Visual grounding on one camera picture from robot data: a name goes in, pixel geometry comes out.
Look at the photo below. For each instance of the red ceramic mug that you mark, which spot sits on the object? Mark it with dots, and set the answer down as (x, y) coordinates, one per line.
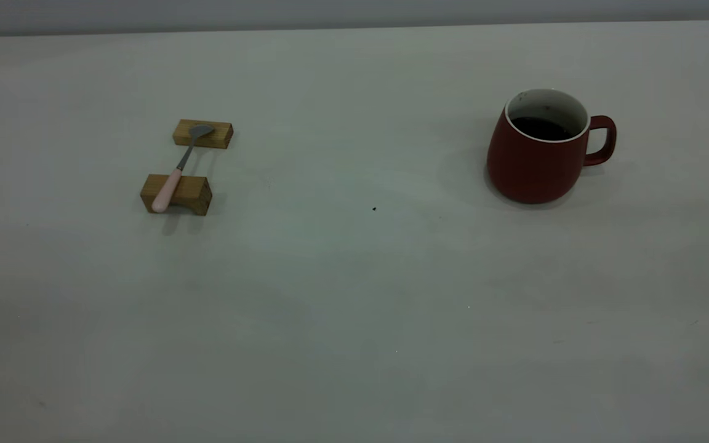
(533, 166)

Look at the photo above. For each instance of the flat wooden block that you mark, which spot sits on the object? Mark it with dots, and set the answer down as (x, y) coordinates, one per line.
(220, 136)

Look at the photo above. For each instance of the arched wooden block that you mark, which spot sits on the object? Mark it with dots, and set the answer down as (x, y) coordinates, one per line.
(197, 194)

